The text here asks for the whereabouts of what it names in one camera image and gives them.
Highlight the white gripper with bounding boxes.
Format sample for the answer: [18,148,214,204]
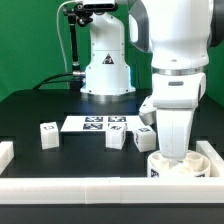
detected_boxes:
[139,73,206,160]

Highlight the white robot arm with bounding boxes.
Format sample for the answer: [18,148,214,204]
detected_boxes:
[81,0,224,159]

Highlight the white tag sheet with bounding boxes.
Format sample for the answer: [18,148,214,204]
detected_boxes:
[61,115,143,133]

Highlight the white camera on stand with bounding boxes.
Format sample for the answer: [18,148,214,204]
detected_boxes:
[83,0,117,12]

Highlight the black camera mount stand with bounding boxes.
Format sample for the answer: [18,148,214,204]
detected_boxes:
[63,3,93,90]

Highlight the black cables on table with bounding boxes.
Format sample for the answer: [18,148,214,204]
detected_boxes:
[32,72,75,91]

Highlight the white cable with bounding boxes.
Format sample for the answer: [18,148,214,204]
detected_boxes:
[55,0,83,74]

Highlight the white U-shaped obstacle wall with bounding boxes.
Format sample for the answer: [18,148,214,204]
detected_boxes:
[0,141,224,204]

